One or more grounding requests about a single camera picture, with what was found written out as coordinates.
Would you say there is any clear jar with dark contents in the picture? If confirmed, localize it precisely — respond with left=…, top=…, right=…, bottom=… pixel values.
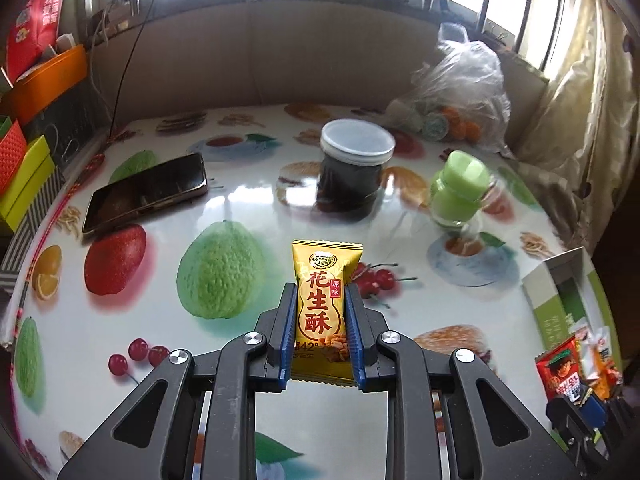
left=315, top=119, right=396, bottom=221

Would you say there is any lime green box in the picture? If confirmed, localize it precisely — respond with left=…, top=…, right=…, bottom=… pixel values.
left=0, top=135, right=56, bottom=236

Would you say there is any dark smartphone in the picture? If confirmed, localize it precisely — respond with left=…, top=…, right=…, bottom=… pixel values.
left=81, top=152, right=209, bottom=235

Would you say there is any thin black cable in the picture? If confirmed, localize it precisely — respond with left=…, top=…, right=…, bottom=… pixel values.
left=107, top=0, right=168, bottom=136

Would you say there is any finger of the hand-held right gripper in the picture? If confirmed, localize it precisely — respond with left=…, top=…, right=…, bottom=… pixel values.
left=607, top=394, right=630, bottom=441
left=546, top=392, right=612, bottom=466

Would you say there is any orange box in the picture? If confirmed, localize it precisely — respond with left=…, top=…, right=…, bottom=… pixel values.
left=10, top=44, right=88, bottom=126

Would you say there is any red paper bag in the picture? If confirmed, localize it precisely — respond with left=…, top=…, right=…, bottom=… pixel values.
left=5, top=0, right=76, bottom=81

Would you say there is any green cardboard box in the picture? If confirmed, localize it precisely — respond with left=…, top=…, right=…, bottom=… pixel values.
left=521, top=247, right=624, bottom=401

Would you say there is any clear plastic bag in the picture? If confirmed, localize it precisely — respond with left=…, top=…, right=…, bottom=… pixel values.
left=385, top=22, right=513, bottom=158

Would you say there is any green lidded jar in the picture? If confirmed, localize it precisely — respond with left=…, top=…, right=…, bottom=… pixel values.
left=429, top=150, right=493, bottom=231

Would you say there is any beige patterned curtain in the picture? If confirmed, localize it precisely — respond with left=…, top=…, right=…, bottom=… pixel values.
left=515, top=0, right=640, bottom=271

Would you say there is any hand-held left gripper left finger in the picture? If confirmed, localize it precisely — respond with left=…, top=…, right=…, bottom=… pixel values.
left=56, top=283, right=297, bottom=480

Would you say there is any black white striped box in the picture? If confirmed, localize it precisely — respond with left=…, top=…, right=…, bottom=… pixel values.
left=0, top=170, right=71, bottom=291

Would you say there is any yellow peanut snack packet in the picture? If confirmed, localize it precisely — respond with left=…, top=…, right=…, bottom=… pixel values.
left=291, top=240, right=364, bottom=388

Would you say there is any red textured box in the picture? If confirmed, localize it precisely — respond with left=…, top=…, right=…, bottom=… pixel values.
left=0, top=117, right=28, bottom=196

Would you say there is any red snack packet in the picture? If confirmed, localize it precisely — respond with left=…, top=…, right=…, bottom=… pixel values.
left=535, top=335, right=591, bottom=406

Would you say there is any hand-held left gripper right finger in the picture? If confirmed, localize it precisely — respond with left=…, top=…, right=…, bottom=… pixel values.
left=345, top=284, right=583, bottom=480

